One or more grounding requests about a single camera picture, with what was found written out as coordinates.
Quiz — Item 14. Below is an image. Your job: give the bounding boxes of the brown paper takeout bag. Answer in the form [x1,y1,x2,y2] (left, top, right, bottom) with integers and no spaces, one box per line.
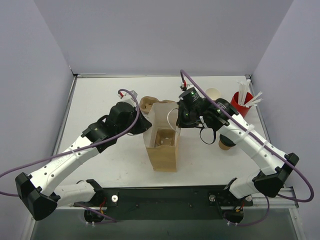
[143,102,181,172]

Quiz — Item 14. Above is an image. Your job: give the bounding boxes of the pulp cup carrier tray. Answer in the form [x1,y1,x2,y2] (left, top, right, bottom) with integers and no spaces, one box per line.
[154,128,176,147]

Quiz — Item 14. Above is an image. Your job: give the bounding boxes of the kraft paper coffee cup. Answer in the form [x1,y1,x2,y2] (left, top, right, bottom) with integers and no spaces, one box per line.
[218,141,231,151]

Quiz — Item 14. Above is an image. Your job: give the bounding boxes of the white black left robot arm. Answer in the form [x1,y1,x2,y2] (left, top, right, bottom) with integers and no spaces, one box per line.
[15,101,152,221]

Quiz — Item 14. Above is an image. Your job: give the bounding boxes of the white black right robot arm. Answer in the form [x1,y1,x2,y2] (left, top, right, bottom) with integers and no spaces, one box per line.
[176,87,299,199]

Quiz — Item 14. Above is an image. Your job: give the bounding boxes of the lower pulp cup carrier stack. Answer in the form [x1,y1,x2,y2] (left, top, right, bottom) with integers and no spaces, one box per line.
[139,96,174,115]

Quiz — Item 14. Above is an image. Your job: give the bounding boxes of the stacked kraft paper cups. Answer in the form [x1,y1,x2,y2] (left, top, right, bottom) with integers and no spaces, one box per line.
[205,88,221,101]

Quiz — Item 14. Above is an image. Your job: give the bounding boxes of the red cylindrical straw holder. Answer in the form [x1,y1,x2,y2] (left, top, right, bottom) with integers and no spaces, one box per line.
[230,91,253,118]

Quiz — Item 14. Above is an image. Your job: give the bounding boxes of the white wrapped straws bundle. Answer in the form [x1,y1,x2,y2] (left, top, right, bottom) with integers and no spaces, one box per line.
[236,79,263,108]

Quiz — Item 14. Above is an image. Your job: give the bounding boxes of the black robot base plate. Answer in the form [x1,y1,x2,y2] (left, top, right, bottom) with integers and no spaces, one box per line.
[72,185,254,221]

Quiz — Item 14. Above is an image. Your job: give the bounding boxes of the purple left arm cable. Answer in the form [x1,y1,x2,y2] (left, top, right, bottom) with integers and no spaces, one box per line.
[0,88,141,225]

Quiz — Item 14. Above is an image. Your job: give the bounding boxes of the aluminium front frame rail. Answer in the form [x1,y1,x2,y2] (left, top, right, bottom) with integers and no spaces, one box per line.
[29,186,300,211]

